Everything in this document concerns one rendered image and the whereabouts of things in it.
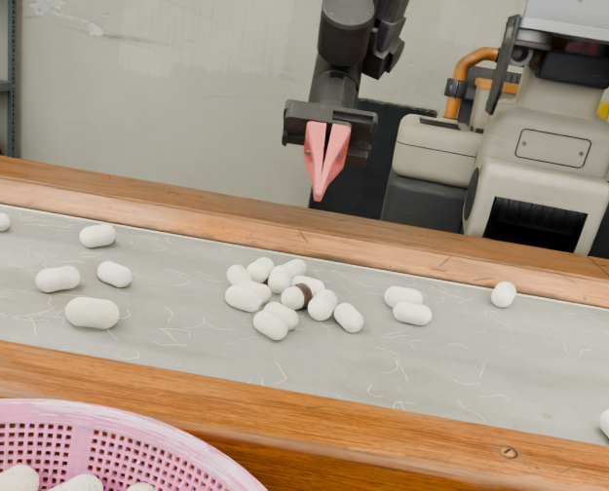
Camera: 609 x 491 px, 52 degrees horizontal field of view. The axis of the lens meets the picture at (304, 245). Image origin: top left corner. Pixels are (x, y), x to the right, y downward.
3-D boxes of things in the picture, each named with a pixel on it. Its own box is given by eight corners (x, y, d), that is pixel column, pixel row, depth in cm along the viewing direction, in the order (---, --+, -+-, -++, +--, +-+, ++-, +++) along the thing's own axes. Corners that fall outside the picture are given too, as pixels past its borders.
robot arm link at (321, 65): (360, 75, 78) (315, 68, 78) (368, 32, 72) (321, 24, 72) (354, 117, 75) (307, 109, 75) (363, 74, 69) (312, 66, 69)
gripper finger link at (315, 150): (367, 186, 62) (375, 115, 67) (297, 174, 62) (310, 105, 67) (358, 222, 68) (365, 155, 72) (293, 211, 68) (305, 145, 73)
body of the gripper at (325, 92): (377, 126, 66) (383, 76, 70) (283, 111, 66) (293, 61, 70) (367, 163, 72) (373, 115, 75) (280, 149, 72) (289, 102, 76)
